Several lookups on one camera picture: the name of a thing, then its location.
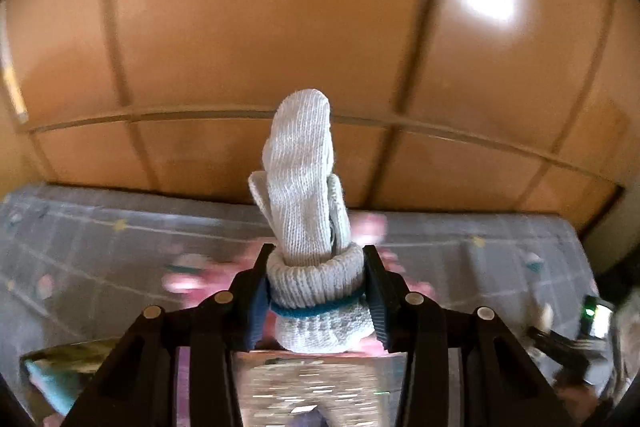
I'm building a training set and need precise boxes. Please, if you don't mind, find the grey checked bedsheet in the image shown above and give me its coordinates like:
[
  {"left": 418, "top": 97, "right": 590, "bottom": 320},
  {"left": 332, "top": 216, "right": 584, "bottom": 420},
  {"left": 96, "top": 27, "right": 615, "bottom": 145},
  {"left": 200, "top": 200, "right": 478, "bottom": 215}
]
[{"left": 0, "top": 184, "right": 601, "bottom": 427}]

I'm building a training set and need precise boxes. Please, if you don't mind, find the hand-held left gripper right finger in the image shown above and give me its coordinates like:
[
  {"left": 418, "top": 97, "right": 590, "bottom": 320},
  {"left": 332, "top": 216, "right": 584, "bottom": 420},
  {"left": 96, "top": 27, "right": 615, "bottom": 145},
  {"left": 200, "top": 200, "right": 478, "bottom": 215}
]
[{"left": 362, "top": 244, "right": 576, "bottom": 427}]

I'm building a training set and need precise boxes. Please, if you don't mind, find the blue plush toy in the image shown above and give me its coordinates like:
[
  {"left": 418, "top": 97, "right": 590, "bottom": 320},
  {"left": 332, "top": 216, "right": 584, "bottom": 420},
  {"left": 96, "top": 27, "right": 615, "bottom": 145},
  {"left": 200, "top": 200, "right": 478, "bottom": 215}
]
[{"left": 25, "top": 359, "right": 96, "bottom": 415}]

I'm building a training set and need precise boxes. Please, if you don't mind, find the pink spotted plush toy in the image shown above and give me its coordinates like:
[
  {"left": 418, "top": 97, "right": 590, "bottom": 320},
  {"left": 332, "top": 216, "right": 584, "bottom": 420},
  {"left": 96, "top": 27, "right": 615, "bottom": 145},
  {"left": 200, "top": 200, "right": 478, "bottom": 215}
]
[{"left": 165, "top": 212, "right": 436, "bottom": 353}]

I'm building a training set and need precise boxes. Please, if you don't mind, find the purple box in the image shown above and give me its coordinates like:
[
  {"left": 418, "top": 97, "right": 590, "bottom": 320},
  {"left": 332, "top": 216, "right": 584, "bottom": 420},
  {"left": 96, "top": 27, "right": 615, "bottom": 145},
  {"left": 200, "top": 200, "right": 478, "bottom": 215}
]
[{"left": 175, "top": 347, "right": 193, "bottom": 427}]

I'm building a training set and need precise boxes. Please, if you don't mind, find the wooden wardrobe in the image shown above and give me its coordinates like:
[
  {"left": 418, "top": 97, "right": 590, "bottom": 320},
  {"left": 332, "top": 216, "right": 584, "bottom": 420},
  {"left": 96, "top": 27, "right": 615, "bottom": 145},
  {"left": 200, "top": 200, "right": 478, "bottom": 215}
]
[{"left": 0, "top": 0, "right": 640, "bottom": 258}]

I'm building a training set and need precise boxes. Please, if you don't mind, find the gold box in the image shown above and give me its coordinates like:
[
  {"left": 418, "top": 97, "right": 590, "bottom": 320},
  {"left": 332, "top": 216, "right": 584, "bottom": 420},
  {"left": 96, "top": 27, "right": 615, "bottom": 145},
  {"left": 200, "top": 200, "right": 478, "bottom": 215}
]
[{"left": 20, "top": 339, "right": 121, "bottom": 427}]

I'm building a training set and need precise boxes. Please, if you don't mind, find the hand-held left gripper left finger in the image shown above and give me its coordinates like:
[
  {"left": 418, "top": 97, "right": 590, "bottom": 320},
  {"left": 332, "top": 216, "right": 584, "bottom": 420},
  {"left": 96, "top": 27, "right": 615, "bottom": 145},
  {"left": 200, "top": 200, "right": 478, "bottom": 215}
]
[{"left": 62, "top": 243, "right": 276, "bottom": 427}]

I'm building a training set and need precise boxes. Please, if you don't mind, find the white knit glove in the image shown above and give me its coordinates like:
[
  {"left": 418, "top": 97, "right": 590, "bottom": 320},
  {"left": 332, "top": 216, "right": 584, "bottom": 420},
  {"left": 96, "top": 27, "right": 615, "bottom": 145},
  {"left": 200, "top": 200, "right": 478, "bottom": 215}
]
[{"left": 248, "top": 88, "right": 376, "bottom": 354}]

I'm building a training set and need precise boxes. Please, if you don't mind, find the ornate metal tissue box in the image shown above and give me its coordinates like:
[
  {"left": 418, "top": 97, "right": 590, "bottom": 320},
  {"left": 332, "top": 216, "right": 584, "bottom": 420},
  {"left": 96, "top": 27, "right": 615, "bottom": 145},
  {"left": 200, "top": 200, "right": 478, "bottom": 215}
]
[{"left": 232, "top": 349, "right": 408, "bottom": 427}]

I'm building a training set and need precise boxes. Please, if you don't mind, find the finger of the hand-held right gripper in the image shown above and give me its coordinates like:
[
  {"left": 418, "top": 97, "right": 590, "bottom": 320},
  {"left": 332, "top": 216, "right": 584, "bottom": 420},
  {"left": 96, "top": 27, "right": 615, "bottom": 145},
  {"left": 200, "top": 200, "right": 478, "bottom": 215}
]
[{"left": 527, "top": 324, "right": 598, "bottom": 388}]

